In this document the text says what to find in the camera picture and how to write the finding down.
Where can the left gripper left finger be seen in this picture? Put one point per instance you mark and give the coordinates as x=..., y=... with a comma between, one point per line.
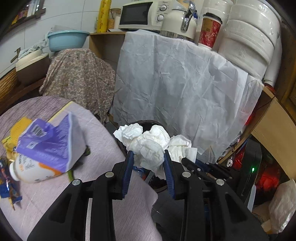
x=66, y=217

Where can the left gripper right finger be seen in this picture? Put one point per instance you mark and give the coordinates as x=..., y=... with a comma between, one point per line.
x=212, y=210

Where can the blue candy wrapper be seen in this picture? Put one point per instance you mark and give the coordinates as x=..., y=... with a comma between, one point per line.
x=9, y=189

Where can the white orange yogurt bottle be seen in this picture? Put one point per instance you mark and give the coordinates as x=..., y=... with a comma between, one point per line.
x=30, y=171

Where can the white tissue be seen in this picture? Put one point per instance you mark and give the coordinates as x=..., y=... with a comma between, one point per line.
x=149, y=146

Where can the purple milk carton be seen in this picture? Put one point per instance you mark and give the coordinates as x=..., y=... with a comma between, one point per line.
x=58, y=147

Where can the black trash bin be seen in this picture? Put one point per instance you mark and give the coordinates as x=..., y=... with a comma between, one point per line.
x=166, y=213

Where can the pink table cloth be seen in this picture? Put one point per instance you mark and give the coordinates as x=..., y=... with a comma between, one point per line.
x=132, y=215

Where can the white sheet cover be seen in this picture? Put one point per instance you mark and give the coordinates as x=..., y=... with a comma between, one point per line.
x=189, y=90

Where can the purple striped table mat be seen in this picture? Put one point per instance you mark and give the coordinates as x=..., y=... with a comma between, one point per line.
x=43, y=107

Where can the stack white foam containers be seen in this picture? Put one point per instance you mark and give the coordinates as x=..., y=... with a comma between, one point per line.
x=249, y=36

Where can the floral cloth cover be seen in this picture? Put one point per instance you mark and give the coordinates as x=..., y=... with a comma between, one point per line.
x=80, y=76

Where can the red paper cup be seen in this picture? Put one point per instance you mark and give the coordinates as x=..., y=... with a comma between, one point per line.
x=211, y=25

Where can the woven basket sink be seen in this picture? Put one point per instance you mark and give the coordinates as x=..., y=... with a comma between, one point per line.
x=7, y=84

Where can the cream electric kettle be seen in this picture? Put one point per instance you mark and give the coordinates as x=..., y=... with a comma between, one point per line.
x=180, y=24

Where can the brown white rice cooker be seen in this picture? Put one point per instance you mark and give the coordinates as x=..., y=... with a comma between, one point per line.
x=32, y=67

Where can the wooden side shelf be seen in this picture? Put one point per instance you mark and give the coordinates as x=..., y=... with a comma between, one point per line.
x=107, y=45

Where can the white microwave oven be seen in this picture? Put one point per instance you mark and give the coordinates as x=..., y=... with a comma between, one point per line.
x=145, y=15

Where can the bamboo faucet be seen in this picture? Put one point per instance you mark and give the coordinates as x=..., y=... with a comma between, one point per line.
x=16, y=56

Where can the light blue plastic basin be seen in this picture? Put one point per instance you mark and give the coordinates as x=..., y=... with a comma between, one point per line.
x=66, y=39

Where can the yellow roll of bags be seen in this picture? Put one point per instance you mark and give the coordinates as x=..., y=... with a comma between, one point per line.
x=103, y=16

